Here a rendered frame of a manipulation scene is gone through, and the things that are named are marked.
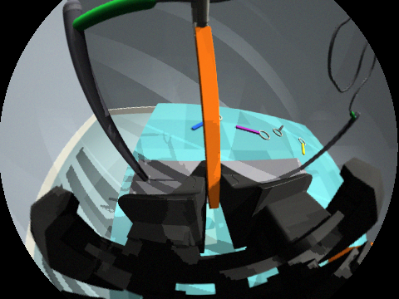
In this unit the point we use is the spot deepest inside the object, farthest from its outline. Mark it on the orange handle with grey tip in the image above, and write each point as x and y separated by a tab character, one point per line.
209	96

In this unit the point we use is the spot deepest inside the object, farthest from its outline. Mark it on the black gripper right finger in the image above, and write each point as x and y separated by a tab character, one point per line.
242	199

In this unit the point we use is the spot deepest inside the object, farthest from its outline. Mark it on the blue handle with beige loop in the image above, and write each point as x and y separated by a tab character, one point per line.
197	126

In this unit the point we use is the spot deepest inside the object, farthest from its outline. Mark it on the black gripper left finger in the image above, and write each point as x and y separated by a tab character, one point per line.
186	206

